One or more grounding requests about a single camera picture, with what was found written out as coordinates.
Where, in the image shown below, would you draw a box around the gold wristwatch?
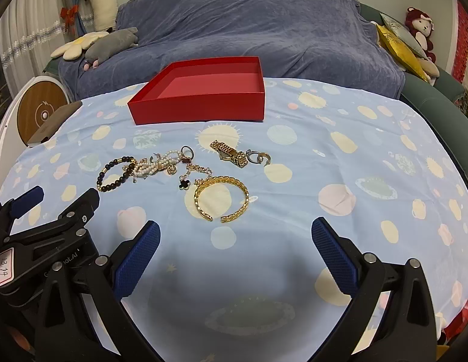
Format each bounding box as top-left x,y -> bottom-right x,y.
210,140 -> 248,168

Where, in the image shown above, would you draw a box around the white sheer curtain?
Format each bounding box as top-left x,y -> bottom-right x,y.
0,0 -> 66,97

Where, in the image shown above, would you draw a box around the silver interlocked rings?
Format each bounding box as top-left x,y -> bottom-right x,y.
245,149 -> 273,167

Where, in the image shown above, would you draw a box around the blue-grey sofa throw blanket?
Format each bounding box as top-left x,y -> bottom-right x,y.
58,0 -> 405,100

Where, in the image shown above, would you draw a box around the silver grey pillow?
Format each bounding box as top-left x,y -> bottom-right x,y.
380,13 -> 427,59

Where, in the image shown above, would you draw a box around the black bead bracelet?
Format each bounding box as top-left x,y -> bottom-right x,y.
95,155 -> 137,193

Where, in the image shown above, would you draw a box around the gold ring pendant charm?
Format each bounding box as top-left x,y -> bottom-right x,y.
180,145 -> 195,161

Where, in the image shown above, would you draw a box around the round wooden white device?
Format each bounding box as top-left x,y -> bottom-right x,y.
0,76 -> 70,188

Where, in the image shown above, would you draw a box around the red monkey plush toy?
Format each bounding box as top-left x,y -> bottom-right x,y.
405,7 -> 436,63

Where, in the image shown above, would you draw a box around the red curtain bow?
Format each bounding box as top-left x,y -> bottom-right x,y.
59,4 -> 79,35

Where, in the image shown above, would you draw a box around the gold chain cuff bangle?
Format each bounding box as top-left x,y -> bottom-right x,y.
185,176 -> 250,223

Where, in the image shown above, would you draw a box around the white daisy flower cushion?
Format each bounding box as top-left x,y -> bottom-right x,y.
51,31 -> 109,61

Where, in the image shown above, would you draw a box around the gold chain clover bracelet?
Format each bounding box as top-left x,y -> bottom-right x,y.
166,157 -> 214,191

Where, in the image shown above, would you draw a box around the light blue patterned tablecloth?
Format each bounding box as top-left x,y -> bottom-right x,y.
0,78 -> 468,361

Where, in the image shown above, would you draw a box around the beige cushion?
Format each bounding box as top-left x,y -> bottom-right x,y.
417,57 -> 440,86

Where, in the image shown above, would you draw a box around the gold satin pillow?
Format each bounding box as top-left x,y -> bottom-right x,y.
375,24 -> 430,83

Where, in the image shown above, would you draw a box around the green sofa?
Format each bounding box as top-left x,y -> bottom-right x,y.
360,2 -> 468,197

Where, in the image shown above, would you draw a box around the red shallow cardboard box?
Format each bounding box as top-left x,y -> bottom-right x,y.
127,56 -> 265,125

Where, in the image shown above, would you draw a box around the grey plush toy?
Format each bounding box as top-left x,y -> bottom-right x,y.
83,27 -> 138,71

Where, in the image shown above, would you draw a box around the white pearl bracelet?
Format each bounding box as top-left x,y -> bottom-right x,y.
132,149 -> 183,183

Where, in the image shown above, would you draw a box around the brown notebook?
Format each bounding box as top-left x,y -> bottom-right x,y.
27,100 -> 82,147

